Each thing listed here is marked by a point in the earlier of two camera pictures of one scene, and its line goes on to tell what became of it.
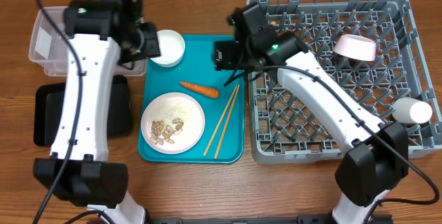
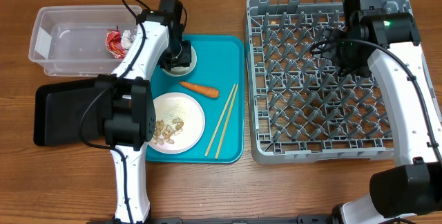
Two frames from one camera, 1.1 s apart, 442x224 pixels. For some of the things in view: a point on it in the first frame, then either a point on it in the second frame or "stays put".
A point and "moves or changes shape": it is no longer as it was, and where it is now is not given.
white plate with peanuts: x=173 y=123 stays put
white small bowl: x=172 y=48 moves or changes shape
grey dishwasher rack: x=371 y=42 stays put
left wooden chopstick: x=222 y=117 stays put
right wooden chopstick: x=228 y=121 stays put
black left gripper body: x=142 y=44 to x=178 y=54
